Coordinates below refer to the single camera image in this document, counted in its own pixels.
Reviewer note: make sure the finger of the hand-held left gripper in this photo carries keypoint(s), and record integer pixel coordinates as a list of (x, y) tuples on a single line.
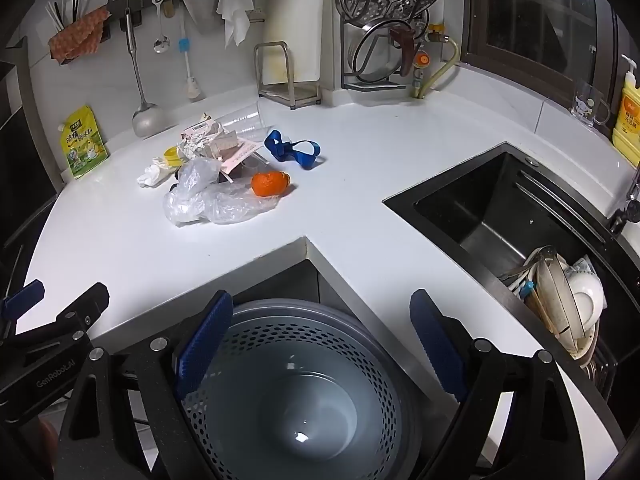
[(85, 306), (22, 297)]

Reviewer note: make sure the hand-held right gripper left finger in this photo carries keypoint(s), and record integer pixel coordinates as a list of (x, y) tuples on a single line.
[(202, 345)]

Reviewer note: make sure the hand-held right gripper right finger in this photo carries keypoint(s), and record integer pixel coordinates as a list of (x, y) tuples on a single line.
[(437, 350)]

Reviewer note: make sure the grey perforated trash bin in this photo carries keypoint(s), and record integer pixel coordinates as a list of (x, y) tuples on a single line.
[(300, 360)]

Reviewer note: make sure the clear plastic bag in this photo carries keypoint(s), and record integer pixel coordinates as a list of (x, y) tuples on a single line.
[(220, 205)]

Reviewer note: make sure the white tissue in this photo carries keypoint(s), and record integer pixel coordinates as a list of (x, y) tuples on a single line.
[(152, 172)]

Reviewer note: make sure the orange tangerine peel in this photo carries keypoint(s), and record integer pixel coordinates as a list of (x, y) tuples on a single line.
[(269, 183)]

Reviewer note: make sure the white paper wrapper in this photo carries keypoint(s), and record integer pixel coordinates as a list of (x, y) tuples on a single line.
[(205, 137)]

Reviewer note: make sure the dark kitchen appliance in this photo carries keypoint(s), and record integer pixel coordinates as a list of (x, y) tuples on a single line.
[(20, 150)]

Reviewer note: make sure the black kitchen sink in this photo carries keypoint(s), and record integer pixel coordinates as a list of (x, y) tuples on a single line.
[(500, 210)]

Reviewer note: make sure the green and yellow pouch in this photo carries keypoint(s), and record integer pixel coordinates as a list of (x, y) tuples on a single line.
[(82, 142)]

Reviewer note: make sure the yellow small dish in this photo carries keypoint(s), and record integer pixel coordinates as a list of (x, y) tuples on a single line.
[(172, 154)]

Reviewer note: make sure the pink cloth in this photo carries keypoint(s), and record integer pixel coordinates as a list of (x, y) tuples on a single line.
[(242, 152)]

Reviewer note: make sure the metal spatula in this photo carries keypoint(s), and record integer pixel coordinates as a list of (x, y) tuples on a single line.
[(145, 112)]

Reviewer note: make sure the clear plastic container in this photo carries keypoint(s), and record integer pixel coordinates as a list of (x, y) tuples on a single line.
[(242, 122)]

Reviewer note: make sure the black faucet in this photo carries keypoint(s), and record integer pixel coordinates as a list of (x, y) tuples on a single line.
[(622, 215)]

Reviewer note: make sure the metal cutting board stand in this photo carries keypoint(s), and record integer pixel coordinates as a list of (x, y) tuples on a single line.
[(287, 91)]

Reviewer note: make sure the orange dish cloth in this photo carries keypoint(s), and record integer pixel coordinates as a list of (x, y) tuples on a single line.
[(80, 35)]

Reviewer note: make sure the small metal ladle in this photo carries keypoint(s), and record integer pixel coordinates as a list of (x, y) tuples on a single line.
[(160, 42)]

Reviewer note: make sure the printed glass mug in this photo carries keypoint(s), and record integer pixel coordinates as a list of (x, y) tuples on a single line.
[(590, 105)]

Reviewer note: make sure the bundle of chopsticks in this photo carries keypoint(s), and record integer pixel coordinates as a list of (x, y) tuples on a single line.
[(70, 7)]

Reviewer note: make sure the metal lid rack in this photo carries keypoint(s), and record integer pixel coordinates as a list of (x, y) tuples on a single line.
[(347, 67)]

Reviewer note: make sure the glass pot lid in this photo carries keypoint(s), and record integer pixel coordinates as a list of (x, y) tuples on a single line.
[(385, 55)]

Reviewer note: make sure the yellow detergent bottle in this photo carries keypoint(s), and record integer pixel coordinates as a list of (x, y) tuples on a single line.
[(631, 120)]

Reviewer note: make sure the gas valve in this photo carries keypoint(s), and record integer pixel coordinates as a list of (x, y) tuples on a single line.
[(434, 35)]

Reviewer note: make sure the white hanging cloth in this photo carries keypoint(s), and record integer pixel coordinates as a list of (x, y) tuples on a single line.
[(234, 12)]

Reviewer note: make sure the white cutting board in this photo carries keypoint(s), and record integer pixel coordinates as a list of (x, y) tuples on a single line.
[(295, 25)]

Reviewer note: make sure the dark window frame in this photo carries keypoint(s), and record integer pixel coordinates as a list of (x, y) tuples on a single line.
[(540, 67)]

